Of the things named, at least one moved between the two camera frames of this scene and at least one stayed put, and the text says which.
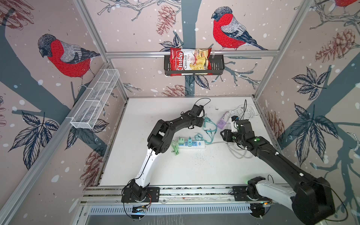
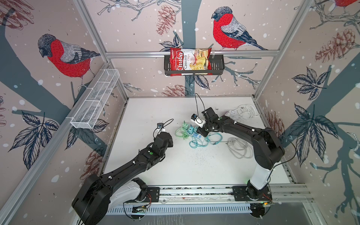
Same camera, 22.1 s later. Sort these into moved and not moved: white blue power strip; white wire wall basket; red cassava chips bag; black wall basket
Moved: white blue power strip
Not moved: black wall basket; red cassava chips bag; white wire wall basket
